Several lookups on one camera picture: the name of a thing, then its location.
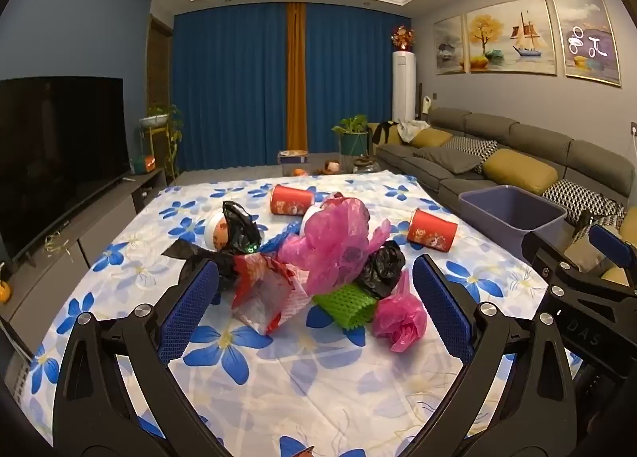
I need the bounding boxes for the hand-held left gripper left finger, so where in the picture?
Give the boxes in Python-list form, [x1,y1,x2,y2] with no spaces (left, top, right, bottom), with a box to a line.
[52,258,225,457]

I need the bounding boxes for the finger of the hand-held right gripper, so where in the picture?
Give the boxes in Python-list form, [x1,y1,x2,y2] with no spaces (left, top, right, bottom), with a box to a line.
[522,230,585,289]
[587,224,637,285]

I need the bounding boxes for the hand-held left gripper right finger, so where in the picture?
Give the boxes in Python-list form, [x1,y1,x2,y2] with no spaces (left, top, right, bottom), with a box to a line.
[412,253,580,457]

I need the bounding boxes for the small pink plastic bag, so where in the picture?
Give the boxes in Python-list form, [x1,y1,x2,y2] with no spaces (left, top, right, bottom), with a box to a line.
[372,269,428,353]

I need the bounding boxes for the grey purple plastic bin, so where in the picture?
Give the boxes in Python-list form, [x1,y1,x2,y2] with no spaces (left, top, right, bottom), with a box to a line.
[458,185,568,249]

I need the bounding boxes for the black plastic bag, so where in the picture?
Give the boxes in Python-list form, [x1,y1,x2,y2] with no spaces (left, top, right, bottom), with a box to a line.
[356,240,406,299]
[162,238,240,306]
[222,201,263,255]

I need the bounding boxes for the red printed paper cup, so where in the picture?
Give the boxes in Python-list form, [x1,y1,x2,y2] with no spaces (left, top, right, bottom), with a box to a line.
[406,209,459,253]
[269,184,315,217]

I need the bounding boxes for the red plastic bag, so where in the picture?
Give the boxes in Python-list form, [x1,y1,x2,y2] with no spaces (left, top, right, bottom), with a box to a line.
[231,254,310,336]

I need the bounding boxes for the green foam net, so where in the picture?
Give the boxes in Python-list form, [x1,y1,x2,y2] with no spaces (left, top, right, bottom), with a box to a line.
[313,283,376,333]

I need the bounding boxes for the blue foam net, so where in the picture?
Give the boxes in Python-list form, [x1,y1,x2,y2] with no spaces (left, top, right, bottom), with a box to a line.
[264,225,302,254]

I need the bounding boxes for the large pink plastic bag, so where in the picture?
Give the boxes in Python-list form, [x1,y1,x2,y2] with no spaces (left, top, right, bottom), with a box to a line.
[277,192,391,295]

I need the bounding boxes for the black white patterned cushion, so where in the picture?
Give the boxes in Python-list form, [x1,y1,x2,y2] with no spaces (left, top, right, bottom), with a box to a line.
[542,178,626,225]
[455,135,498,172]

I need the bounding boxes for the large yellow cushion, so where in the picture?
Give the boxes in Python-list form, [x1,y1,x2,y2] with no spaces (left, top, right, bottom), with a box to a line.
[482,148,559,196]

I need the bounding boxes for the grey television cabinet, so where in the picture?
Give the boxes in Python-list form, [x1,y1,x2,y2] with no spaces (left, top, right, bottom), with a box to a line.
[0,167,167,338]

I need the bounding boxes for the grey sofa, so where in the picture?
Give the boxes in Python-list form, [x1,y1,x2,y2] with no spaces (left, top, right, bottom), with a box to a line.
[368,107,637,289]

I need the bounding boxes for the grey cushion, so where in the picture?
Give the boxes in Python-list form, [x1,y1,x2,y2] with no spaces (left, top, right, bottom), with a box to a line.
[413,146,481,174]

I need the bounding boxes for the blue floral tablecloth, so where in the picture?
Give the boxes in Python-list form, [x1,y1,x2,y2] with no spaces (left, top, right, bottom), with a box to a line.
[20,171,583,457]

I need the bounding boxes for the small yellow cushion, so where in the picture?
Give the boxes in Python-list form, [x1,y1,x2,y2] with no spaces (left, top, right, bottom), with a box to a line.
[410,129,453,149]

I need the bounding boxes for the white cloth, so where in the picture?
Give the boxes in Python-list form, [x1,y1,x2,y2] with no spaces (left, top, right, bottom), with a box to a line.
[395,119,430,143]

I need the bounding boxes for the clear box with printed lid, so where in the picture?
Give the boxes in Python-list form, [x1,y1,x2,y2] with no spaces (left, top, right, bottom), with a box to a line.
[277,150,309,177]

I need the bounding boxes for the trailing plant on gold stand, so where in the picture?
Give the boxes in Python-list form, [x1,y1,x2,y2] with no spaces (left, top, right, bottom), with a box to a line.
[138,103,183,180]

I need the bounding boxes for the potted green plant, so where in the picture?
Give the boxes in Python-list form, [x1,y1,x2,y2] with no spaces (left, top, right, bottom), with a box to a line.
[332,115,370,172]

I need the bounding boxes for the purple landscape painting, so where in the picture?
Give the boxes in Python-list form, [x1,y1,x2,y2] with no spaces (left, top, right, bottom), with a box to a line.
[551,0,623,88]

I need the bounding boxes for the black flat television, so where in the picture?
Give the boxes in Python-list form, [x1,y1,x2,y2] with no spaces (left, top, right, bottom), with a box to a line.
[0,78,131,264]

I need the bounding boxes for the white standing air conditioner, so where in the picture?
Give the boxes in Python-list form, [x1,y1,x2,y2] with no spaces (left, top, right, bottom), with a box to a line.
[391,51,417,122]

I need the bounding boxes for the wide sailboat painting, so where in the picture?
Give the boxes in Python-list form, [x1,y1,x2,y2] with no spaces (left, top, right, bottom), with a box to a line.
[465,0,558,74]

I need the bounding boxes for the blue curtain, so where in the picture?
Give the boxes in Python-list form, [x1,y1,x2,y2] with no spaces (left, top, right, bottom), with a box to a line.
[172,3,290,173]
[305,4,414,169]

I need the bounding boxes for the small landscape painting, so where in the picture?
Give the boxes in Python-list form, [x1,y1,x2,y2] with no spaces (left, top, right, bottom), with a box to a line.
[434,15,469,76]

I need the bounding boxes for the brown wooden door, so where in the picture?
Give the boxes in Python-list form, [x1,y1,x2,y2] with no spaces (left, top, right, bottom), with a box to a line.
[148,14,174,159]

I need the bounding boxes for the orange curtain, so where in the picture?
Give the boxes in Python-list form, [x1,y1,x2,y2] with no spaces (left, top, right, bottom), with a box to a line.
[286,2,309,152]

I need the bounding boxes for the red gold flower ornament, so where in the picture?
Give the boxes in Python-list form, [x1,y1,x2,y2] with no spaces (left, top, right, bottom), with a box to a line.
[389,25,417,53]

